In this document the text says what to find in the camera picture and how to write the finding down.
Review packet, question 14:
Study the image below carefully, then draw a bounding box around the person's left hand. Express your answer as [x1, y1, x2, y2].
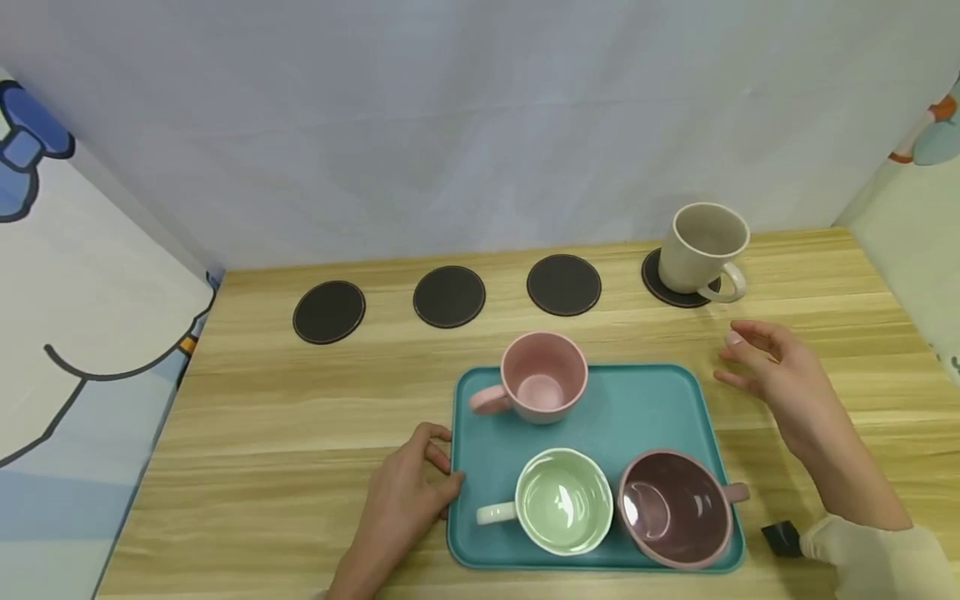
[370, 422, 467, 548]

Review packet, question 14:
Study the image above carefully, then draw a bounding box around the person's right hand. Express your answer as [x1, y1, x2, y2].
[712, 321, 849, 465]

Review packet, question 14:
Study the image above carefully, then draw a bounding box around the teal rectangular tray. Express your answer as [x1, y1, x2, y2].
[447, 363, 747, 574]

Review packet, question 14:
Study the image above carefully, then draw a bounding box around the person's left forearm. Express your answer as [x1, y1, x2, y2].
[326, 523, 425, 600]

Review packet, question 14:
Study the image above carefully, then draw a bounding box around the person's right forearm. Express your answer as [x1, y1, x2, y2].
[783, 417, 960, 600]

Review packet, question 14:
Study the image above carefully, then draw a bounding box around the beige mug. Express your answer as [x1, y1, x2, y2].
[658, 202, 751, 303]

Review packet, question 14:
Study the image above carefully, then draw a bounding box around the dark round coaster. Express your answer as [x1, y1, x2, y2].
[412, 265, 488, 329]
[525, 253, 603, 318]
[292, 280, 368, 345]
[641, 247, 723, 309]

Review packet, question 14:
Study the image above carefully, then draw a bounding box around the green mug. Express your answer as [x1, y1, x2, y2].
[476, 447, 616, 557]

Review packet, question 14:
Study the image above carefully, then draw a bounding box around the pink mug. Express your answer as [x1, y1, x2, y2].
[469, 332, 589, 426]

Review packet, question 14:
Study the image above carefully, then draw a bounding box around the mauve mug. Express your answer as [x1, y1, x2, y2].
[617, 450, 751, 570]

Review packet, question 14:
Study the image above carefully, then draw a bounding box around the black wrist band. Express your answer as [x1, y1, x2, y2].
[761, 520, 805, 558]

